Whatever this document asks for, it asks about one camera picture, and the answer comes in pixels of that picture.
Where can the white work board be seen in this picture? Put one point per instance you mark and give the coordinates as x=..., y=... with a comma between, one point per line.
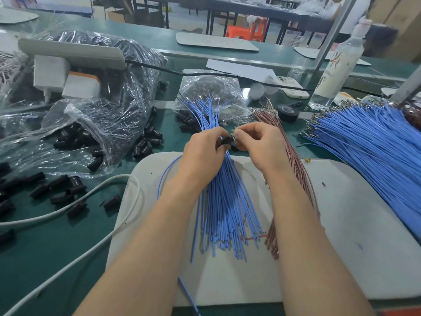
x=368, y=227

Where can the short metal frame post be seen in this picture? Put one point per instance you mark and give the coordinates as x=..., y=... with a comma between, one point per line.
x=406, y=87

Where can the white computer mouse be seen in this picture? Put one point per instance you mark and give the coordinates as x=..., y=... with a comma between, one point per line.
x=256, y=92

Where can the orange plastic crate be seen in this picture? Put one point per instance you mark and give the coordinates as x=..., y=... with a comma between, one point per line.
x=401, y=312

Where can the white orange charger adapter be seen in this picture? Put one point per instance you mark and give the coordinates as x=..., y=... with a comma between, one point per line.
x=80, y=86

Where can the black connector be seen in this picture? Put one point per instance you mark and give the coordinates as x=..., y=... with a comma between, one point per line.
x=225, y=139

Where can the slanted metal frame post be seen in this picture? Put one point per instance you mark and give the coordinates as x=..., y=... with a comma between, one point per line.
x=335, y=29

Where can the person's right hand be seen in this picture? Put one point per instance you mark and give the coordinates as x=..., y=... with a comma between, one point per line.
x=264, y=149

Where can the large clear plastic bag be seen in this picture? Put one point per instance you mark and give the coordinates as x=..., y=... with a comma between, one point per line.
x=128, y=94

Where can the cardboard boxes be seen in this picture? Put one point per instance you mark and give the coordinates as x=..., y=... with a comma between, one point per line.
x=397, y=19

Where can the white flat tray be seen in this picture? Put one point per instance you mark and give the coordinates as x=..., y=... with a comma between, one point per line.
x=306, y=54
x=17, y=16
x=217, y=42

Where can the long black-frame table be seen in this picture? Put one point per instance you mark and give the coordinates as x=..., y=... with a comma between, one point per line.
x=210, y=4

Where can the white power strip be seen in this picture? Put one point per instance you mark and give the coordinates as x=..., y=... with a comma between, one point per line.
x=72, y=53

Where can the small clear plastic bag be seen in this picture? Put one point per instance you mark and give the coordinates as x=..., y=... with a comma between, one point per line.
x=209, y=87

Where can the white paper sheet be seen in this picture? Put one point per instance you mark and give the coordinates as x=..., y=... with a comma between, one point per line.
x=238, y=69

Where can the black tape roll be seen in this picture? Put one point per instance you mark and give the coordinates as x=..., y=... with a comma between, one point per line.
x=287, y=113

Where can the person's right forearm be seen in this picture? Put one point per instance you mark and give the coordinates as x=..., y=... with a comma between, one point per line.
x=319, y=260

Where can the person's left forearm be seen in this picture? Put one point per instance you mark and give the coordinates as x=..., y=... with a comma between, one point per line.
x=135, y=263

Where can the orange plastic stool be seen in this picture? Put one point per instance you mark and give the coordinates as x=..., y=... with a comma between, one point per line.
x=248, y=29

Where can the white spray bottle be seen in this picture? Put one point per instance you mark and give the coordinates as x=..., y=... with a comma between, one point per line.
x=337, y=72

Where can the white flat device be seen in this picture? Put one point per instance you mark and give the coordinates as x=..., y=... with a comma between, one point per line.
x=289, y=87

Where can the pile of black plastic caps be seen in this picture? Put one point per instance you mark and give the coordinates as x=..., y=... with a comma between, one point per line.
x=59, y=187

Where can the blue table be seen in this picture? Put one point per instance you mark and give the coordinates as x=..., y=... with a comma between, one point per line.
x=56, y=3

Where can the person's left hand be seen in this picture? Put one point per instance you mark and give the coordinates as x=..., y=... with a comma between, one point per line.
x=198, y=158

